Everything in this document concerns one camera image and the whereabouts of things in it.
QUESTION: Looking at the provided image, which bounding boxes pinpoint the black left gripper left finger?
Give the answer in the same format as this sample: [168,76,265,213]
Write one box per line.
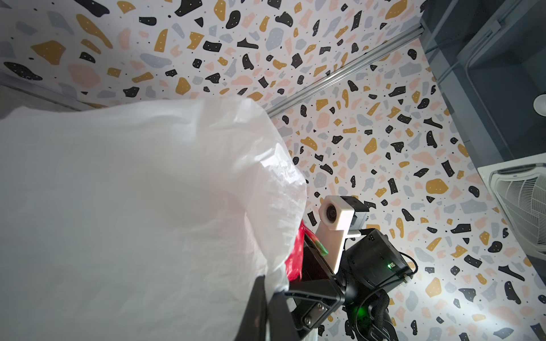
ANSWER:
[234,276,267,341]

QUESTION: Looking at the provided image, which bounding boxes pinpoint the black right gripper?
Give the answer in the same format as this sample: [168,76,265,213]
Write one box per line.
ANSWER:
[286,229,413,340]

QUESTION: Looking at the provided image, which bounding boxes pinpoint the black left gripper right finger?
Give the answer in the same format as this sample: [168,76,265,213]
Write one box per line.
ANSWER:
[267,293,300,341]

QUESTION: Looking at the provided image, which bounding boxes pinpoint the red dragon fruit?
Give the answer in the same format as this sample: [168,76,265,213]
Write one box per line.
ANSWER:
[285,220,328,282]

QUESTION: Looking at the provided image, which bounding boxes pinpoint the white plastic bag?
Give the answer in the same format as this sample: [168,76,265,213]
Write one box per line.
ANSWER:
[1,97,307,340]

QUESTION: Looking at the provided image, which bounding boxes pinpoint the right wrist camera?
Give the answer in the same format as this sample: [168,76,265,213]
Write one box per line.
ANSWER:
[315,196,369,274]

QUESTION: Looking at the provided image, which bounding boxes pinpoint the aluminium corner post right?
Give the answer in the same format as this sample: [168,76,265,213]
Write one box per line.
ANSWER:
[267,23,425,119]

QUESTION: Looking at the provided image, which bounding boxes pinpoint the aluminium corner post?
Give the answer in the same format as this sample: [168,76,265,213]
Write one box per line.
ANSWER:
[267,23,425,119]
[1,72,94,111]

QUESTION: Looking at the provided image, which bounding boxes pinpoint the aluminium corner post left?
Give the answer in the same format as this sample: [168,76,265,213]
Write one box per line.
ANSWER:
[1,72,94,111]

